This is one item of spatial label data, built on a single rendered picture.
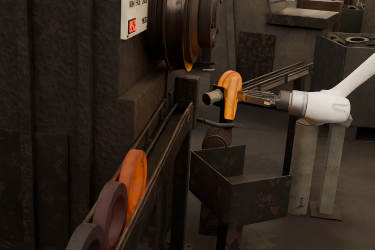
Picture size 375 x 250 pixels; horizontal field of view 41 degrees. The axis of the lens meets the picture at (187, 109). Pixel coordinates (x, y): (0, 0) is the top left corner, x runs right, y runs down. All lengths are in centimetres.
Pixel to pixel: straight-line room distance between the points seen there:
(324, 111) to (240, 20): 298
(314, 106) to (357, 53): 222
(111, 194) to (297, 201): 176
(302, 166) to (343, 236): 41
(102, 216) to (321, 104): 94
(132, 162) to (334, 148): 161
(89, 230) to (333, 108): 104
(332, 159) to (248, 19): 220
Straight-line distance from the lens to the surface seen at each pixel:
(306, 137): 270
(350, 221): 292
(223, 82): 247
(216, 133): 237
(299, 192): 281
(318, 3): 672
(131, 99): 161
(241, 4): 470
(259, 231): 267
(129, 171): 134
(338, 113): 183
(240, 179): 172
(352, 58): 401
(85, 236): 107
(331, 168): 282
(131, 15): 162
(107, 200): 120
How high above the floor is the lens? 131
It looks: 17 degrees down
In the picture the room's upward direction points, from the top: 3 degrees clockwise
